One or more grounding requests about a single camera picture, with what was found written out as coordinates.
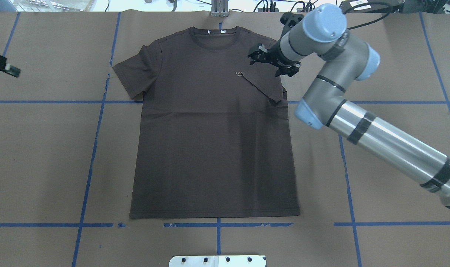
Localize aluminium frame post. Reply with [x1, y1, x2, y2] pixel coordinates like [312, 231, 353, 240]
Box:
[211, 0, 229, 17]

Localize black box with white label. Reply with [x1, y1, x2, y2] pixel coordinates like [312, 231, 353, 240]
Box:
[339, 0, 404, 14]

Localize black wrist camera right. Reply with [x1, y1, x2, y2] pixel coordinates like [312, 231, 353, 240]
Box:
[280, 12, 304, 29]

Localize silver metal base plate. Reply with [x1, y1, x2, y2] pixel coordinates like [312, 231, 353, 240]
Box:
[169, 255, 267, 267]

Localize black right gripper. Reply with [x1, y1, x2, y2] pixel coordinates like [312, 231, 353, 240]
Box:
[248, 44, 301, 77]

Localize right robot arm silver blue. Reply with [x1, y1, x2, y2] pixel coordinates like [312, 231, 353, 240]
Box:
[283, 12, 450, 224]

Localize black cable connectors on table edge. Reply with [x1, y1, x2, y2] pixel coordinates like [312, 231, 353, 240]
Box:
[253, 0, 318, 13]

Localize dark brown t-shirt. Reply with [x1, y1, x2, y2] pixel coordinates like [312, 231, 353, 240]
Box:
[113, 27, 301, 219]

